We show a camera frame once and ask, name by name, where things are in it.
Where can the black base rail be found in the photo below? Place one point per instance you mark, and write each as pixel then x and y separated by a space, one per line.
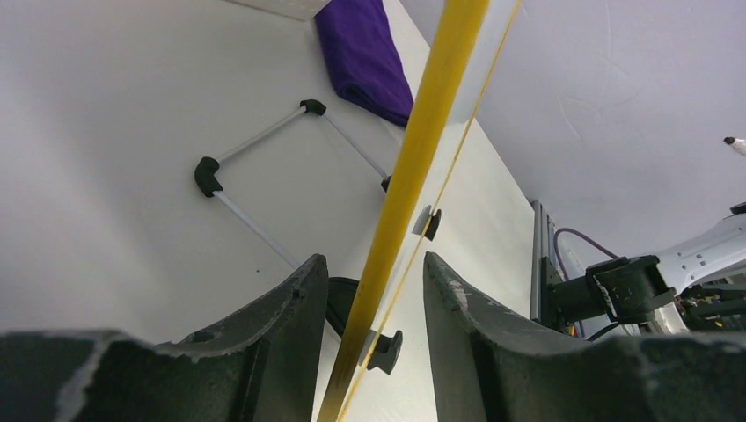
pixel 543 270

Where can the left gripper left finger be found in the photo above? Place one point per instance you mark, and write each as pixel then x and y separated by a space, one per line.
pixel 260 363

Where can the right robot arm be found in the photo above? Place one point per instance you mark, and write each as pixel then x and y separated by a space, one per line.
pixel 687 287

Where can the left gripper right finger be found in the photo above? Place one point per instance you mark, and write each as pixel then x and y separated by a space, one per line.
pixel 489 363

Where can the purple cloth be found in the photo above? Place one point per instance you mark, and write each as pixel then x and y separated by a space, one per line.
pixel 362 61

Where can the yellow framed whiteboard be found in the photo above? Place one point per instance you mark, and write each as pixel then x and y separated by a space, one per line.
pixel 106 108

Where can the whiteboard wire stand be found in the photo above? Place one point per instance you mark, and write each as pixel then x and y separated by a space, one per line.
pixel 292 173

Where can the black whiteboard clip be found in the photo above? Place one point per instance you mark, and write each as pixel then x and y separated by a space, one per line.
pixel 427 223
pixel 386 352

